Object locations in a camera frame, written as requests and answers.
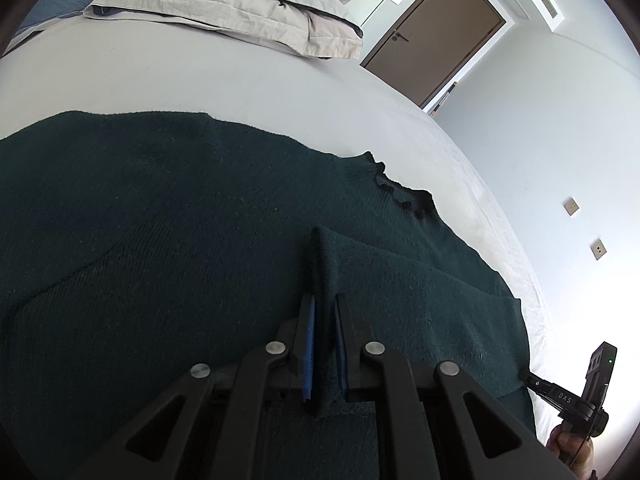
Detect person's right hand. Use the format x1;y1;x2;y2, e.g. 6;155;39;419
546;425;594;480

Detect white bed sheet mattress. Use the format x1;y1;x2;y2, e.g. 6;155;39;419
0;14;544;430

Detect lower wall socket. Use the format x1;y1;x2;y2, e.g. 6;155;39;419
590;238;606;260

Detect dark green knit sweater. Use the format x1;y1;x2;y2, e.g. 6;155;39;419
1;113;535;479

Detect upper wall socket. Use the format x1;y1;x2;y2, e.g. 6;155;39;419
563;197;579;216

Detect beige folded duvet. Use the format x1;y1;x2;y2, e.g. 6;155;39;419
84;0;363;60

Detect wall socket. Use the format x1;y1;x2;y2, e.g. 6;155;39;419
563;197;579;216
590;238;606;260

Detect blue pillow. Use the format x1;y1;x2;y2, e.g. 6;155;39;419
14;0;87;35

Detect brown wooden door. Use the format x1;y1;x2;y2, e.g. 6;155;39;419
361;0;506;108

